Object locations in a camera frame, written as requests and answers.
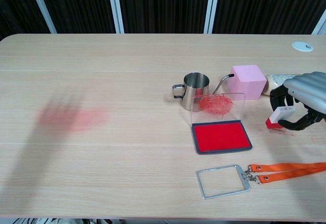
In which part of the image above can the mayonnaise squeeze bottle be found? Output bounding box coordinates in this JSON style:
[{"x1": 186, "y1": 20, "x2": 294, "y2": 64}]
[{"x1": 263, "y1": 73, "x2": 301, "y2": 96}]

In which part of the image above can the small red white stamp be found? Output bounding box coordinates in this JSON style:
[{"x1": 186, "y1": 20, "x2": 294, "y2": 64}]
[{"x1": 265, "y1": 106, "x2": 296, "y2": 130}]

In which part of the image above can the white partition post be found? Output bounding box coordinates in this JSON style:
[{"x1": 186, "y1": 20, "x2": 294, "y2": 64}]
[
  {"x1": 203, "y1": 0, "x2": 222, "y2": 34},
  {"x1": 311, "y1": 15, "x2": 326, "y2": 35},
  {"x1": 106, "y1": 0, "x2": 125, "y2": 34},
  {"x1": 26, "y1": 0, "x2": 57, "y2": 34}
]

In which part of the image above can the pink foam cube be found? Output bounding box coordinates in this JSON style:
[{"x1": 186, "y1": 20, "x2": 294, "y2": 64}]
[{"x1": 227, "y1": 65, "x2": 267, "y2": 100}]

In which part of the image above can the orange lanyard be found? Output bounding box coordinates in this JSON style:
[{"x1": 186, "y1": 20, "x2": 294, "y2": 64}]
[{"x1": 243, "y1": 162, "x2": 326, "y2": 185}]

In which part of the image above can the metal frame badge holder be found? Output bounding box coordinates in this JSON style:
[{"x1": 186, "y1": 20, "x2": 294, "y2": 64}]
[{"x1": 195, "y1": 164, "x2": 251, "y2": 200}]

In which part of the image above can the red ink pad case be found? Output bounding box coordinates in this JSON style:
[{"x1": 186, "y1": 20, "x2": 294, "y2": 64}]
[{"x1": 190, "y1": 92, "x2": 253, "y2": 155}]

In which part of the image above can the small steel measuring cup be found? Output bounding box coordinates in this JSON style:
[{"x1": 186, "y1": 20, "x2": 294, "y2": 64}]
[{"x1": 172, "y1": 72, "x2": 235, "y2": 112}]

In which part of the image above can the white cable grommet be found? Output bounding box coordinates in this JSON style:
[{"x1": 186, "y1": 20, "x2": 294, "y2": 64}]
[{"x1": 291, "y1": 41, "x2": 313, "y2": 52}]

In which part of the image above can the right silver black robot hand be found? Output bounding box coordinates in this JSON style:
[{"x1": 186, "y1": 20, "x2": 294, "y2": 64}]
[{"x1": 269, "y1": 71, "x2": 326, "y2": 130}]

